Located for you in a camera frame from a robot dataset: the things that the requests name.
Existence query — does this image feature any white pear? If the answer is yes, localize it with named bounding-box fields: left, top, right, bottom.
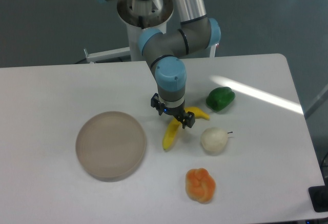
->
left=200, top=127, right=233, bottom=156

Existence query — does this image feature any white right base strut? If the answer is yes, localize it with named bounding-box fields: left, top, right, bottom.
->
left=209, top=43, right=219, bottom=58

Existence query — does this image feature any green bell pepper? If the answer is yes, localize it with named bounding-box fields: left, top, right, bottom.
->
left=206, top=87, right=235, bottom=112

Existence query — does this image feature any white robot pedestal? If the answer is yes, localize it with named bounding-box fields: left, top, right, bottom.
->
left=117, top=0, right=174, bottom=61

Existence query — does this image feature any yellow banana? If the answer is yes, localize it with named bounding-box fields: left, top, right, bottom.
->
left=162, top=107, right=210, bottom=151

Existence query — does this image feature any white left base strut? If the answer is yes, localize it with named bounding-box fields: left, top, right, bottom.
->
left=84, top=47, right=130, bottom=63

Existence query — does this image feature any white base strut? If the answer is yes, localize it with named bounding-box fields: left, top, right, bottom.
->
left=84, top=47, right=130, bottom=63
left=209, top=43, right=219, bottom=58

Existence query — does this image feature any beige round plate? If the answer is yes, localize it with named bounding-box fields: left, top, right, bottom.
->
left=75, top=111, right=147, bottom=181

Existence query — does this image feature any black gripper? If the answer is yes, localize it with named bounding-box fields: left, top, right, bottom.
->
left=150, top=93, right=195, bottom=129

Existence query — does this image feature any orange knotted bread roll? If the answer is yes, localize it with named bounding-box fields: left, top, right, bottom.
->
left=185, top=168, right=216, bottom=203

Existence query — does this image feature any black device at table edge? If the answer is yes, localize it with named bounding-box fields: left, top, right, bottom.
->
left=308, top=186, right=327, bottom=213

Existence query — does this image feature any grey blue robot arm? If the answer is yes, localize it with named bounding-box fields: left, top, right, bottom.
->
left=100, top=0, right=221, bottom=127

